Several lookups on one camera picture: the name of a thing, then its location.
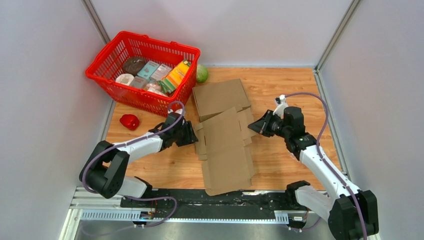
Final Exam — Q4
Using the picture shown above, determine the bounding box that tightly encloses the large brown cardboard box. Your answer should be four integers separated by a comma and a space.
192, 78, 251, 122

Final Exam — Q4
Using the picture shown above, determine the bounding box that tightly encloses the teal small box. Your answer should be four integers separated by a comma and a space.
136, 60, 160, 80

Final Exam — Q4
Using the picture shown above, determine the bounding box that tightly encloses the white round roll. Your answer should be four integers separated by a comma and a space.
115, 73, 135, 86

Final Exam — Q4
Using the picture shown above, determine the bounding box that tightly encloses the red bell pepper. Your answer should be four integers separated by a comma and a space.
119, 114, 140, 131

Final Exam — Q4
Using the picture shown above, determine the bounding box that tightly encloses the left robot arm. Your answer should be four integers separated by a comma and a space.
79, 112, 198, 208

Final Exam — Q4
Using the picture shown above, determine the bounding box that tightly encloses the grey pink box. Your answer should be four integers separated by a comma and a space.
129, 76, 149, 90

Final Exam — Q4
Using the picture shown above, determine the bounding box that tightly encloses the green cabbage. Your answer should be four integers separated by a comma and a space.
196, 64, 209, 83

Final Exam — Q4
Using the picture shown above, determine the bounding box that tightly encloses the yellow orange juice carton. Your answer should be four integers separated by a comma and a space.
162, 59, 191, 91

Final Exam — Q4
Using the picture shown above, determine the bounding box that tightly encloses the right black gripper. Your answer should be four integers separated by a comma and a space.
247, 109, 290, 139

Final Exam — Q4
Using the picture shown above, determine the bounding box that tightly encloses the green carton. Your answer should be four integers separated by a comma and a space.
157, 80, 174, 95

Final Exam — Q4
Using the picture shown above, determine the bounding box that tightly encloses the aluminium frame post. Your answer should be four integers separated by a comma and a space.
81, 0, 111, 45
314, 0, 362, 73

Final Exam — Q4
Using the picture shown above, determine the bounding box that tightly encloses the small cardboard sheet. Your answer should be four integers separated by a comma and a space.
194, 107, 255, 196

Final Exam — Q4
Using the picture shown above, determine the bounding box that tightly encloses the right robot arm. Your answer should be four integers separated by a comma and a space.
248, 106, 379, 240

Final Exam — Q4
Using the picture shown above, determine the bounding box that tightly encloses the aluminium frame post left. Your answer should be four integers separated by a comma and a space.
81, 0, 111, 45

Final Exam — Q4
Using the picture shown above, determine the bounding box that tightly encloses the grey small box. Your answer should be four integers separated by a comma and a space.
149, 64, 172, 83

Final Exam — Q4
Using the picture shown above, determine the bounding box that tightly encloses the aluminium frame post right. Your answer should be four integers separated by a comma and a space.
314, 0, 362, 73

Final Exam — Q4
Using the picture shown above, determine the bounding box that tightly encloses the red plastic shopping basket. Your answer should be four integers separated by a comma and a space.
85, 31, 201, 117

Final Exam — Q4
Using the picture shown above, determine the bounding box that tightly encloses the pink white packet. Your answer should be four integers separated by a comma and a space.
144, 83, 168, 97

